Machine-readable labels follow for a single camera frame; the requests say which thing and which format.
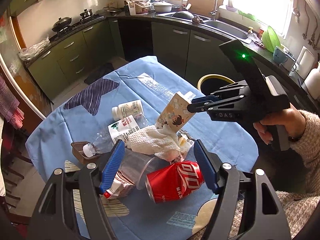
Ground brown plastic tray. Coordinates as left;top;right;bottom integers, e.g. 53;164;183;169
71;141;100;165

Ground teal ceramic mug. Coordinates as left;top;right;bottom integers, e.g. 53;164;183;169
273;46;288;64

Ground green plastic colander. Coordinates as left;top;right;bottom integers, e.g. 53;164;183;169
262;26;281;53

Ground steel kitchen faucet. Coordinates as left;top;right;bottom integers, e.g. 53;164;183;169
210;0;219;21

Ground white enamel basin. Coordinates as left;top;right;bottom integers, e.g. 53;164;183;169
153;2;174;13

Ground blue patterned tablecloth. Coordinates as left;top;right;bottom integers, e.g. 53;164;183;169
25;56;258;239

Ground white snack wrapper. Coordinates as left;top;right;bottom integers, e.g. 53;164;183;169
170;129;195;164

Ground small steel pot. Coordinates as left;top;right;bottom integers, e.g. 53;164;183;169
80;9;93;20

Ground green kitchen base cabinets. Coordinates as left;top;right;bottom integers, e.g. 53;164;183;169
26;17;242;100

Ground clear plastic cup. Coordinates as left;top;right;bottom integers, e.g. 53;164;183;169
119;148;162;190

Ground white pill bottle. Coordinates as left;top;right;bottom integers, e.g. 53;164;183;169
112;100;144;121

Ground red cola can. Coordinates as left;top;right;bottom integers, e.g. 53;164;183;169
145;160;204;204

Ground white paper towel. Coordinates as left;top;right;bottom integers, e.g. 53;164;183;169
127;125;180;162

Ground illustrated milk carton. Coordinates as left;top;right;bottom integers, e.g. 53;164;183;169
155;92;195;133

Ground wooden cutting board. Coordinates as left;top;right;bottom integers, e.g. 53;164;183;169
187;0;224;17

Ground person's right hand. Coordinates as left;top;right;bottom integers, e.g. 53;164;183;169
253;104;306;145

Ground beige knit right sleeve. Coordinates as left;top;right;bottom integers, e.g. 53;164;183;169
190;109;320;240

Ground yellow rimmed trash bin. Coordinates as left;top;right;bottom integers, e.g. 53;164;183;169
197;74;235;95

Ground clear plastic bag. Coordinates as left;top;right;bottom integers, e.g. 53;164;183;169
18;35;50;62

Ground stainless steel sink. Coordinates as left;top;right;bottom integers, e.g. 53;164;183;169
158;11;252;44

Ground black wok with lid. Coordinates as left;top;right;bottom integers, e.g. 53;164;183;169
52;17;72;33

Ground purple checked apron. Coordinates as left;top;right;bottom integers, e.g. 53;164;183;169
0;76;24;129

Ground red white small carton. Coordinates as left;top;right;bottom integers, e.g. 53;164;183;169
104;171;136;199

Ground clear plastic water bottle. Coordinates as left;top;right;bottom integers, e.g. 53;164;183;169
82;112;150;158

